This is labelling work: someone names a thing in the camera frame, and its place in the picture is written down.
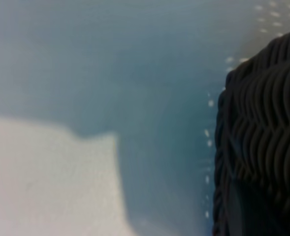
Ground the dark brown wicker basket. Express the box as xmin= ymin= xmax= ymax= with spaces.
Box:
xmin=212 ymin=23 xmax=290 ymax=236

